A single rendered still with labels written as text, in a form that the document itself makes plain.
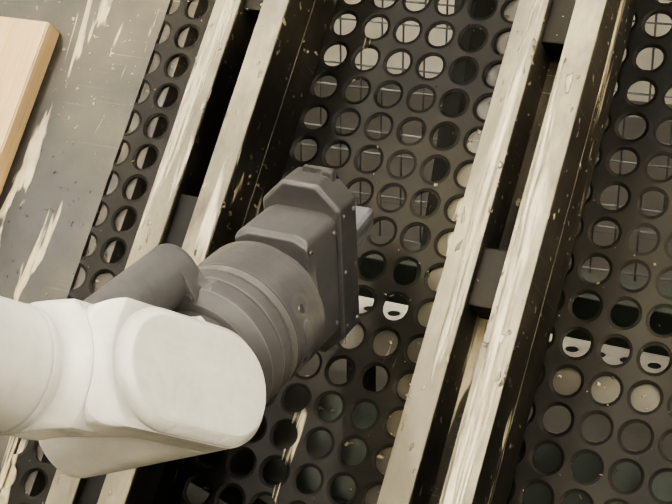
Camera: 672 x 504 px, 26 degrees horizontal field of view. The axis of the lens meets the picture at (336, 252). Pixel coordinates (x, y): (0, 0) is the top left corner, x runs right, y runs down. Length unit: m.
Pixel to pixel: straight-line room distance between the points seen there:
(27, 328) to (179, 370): 0.08
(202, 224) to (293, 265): 0.16
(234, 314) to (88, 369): 0.13
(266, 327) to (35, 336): 0.16
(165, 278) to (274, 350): 0.07
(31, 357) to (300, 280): 0.21
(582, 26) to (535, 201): 0.12
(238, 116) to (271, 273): 0.20
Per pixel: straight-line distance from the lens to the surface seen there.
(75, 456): 0.81
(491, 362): 0.90
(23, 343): 0.70
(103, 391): 0.71
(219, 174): 1.01
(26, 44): 1.21
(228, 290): 0.82
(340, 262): 0.92
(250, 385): 0.78
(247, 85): 1.03
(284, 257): 0.86
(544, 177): 0.93
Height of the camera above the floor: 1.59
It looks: 22 degrees down
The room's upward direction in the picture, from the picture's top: straight up
